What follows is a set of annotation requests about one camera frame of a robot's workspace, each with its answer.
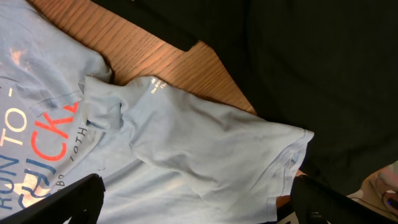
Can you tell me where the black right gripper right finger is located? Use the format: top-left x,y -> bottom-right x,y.
291,175 -> 397,224

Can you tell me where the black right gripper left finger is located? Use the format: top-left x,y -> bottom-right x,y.
1,174 -> 105,224

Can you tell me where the light blue printed t-shirt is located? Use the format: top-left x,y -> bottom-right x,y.
1,0 -> 313,223

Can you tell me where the black t-shirt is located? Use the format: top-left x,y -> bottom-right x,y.
98,0 -> 397,195

